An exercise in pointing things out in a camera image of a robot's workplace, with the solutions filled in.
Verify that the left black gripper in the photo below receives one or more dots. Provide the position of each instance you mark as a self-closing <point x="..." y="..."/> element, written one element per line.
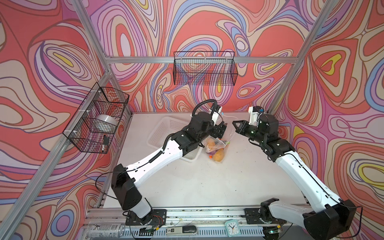
<point x="215" y="134"/>

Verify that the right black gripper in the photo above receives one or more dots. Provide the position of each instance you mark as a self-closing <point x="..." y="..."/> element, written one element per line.
<point x="238" y="129"/>

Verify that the clear zip top bag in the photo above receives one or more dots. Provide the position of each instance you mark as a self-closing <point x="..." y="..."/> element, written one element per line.
<point x="223" y="143"/>

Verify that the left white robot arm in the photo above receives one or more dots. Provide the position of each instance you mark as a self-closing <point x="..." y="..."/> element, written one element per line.
<point x="127" y="180"/>

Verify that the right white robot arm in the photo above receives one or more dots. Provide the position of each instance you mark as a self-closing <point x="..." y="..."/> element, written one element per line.
<point x="327" y="215"/>

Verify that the small teal alarm clock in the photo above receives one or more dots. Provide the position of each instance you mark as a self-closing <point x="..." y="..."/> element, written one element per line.
<point x="232" y="228"/>

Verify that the black white remote device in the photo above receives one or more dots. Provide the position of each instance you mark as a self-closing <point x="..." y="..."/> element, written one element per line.
<point x="183" y="230"/>

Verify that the silver tape roll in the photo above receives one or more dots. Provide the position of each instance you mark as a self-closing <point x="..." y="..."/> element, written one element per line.
<point x="107" y="120"/>

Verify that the green circuit board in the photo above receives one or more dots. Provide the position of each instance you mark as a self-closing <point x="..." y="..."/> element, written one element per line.
<point x="144" y="232"/>

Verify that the silver drink can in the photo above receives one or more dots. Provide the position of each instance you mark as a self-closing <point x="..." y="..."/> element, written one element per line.
<point x="110" y="231"/>

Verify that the black wire basket back wall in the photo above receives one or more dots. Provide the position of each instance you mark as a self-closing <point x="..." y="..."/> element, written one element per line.
<point x="205" y="68"/>

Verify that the black wire basket wall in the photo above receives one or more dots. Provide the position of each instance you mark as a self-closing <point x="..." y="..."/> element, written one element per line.
<point x="89" y="135"/>
<point x="205" y="68"/>

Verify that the black wire basket left wall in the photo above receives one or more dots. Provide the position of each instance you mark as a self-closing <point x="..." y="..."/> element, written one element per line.
<point x="89" y="135"/>

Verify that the aluminium frame post left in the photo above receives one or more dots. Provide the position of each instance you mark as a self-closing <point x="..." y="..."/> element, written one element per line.
<point x="108" y="76"/>

